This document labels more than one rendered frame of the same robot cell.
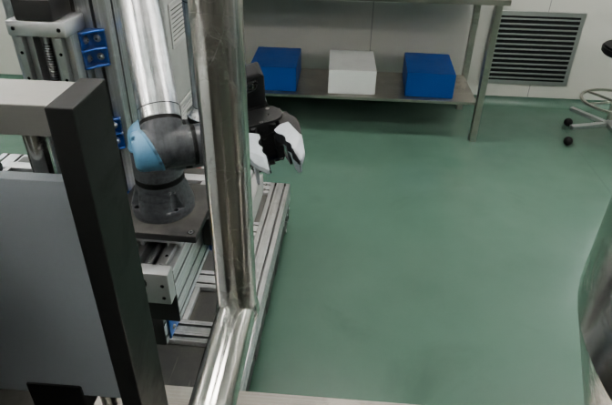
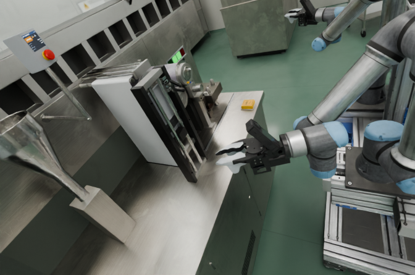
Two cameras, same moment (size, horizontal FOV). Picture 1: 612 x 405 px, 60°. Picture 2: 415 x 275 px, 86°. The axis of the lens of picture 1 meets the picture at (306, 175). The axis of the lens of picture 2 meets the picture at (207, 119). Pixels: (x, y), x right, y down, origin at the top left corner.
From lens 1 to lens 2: 95 cm
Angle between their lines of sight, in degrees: 95
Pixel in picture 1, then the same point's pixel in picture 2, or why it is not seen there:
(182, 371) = (360, 230)
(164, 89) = (320, 111)
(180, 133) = not seen: hidden behind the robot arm
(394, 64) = not seen: outside the picture
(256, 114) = (257, 144)
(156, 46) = (338, 91)
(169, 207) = (361, 167)
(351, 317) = not seen: outside the picture
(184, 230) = (351, 180)
